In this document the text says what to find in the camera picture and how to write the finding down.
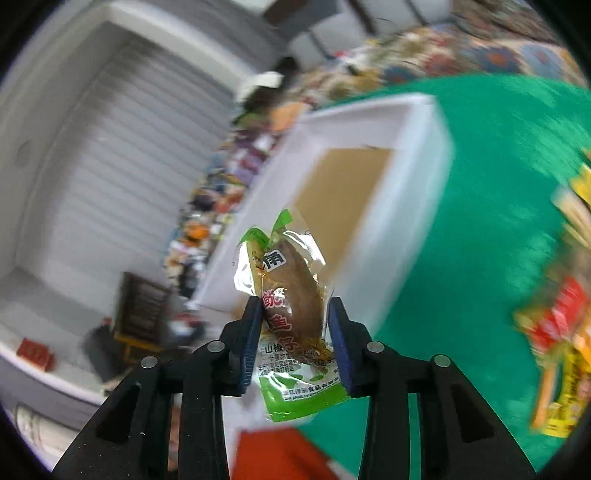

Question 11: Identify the green floral blanket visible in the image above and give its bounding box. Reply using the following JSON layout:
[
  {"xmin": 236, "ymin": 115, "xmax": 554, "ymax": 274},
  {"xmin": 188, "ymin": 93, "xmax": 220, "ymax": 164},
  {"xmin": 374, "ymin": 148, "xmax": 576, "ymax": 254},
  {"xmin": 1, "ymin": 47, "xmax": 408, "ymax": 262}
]
[{"xmin": 295, "ymin": 74, "xmax": 583, "ymax": 480}]

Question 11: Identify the heap of colourful snack packets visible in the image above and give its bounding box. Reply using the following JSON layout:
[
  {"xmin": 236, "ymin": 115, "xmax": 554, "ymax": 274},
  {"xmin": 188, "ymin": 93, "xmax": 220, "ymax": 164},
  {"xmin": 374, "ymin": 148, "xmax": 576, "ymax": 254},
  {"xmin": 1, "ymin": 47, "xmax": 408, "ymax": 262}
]
[{"xmin": 512, "ymin": 148, "xmax": 591, "ymax": 439}]

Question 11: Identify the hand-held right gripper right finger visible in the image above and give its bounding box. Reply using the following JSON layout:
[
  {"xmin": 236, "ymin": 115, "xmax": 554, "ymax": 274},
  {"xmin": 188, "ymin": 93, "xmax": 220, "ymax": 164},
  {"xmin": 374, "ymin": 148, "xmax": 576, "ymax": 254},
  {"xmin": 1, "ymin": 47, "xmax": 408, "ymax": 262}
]
[{"xmin": 327, "ymin": 296, "xmax": 536, "ymax": 480}]

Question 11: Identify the red flat object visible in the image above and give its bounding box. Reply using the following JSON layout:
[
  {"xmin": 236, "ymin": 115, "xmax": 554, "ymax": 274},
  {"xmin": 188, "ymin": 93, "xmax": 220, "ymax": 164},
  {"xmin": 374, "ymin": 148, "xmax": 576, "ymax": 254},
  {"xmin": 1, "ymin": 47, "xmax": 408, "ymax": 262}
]
[{"xmin": 231, "ymin": 427, "xmax": 342, "ymax": 480}]

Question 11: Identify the dark wooden stool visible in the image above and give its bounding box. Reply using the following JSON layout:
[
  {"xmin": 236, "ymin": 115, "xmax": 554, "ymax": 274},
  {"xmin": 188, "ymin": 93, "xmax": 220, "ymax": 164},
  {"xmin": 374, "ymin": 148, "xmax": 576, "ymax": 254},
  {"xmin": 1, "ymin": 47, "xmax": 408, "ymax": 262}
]
[{"xmin": 113, "ymin": 272, "xmax": 171, "ymax": 356}]

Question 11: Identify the white storage box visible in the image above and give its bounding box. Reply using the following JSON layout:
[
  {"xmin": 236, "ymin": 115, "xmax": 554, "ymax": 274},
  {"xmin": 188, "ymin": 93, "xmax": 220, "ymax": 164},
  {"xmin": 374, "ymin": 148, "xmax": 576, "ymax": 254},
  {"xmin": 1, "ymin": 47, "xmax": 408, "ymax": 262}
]
[{"xmin": 187, "ymin": 92, "xmax": 455, "ymax": 340}]

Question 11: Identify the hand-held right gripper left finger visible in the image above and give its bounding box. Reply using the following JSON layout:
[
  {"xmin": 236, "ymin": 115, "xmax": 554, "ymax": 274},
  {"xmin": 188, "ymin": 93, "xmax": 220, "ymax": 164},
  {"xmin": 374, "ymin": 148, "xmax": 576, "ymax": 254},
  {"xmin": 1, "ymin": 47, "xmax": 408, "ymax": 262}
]
[{"xmin": 52, "ymin": 295, "xmax": 264, "ymax": 480}]

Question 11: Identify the clear green-edged snack packet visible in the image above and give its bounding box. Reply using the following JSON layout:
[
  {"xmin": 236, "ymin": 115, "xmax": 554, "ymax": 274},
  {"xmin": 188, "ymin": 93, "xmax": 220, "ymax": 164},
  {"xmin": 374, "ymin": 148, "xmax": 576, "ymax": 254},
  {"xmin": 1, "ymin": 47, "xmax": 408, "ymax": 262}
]
[{"xmin": 233, "ymin": 209, "xmax": 349, "ymax": 423}]

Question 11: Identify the patterned floral bedspread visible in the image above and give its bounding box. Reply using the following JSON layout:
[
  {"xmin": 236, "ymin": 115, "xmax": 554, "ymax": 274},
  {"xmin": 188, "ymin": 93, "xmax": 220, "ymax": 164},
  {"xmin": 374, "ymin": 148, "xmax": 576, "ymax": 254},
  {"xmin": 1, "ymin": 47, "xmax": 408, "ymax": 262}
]
[{"xmin": 161, "ymin": 9, "xmax": 587, "ymax": 296}]

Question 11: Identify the small red box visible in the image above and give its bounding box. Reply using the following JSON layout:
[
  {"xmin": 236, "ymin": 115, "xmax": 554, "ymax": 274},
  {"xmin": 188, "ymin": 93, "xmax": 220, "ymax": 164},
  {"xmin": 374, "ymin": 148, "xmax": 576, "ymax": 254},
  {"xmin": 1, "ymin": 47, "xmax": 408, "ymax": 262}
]
[{"xmin": 16, "ymin": 338, "xmax": 55, "ymax": 370}]

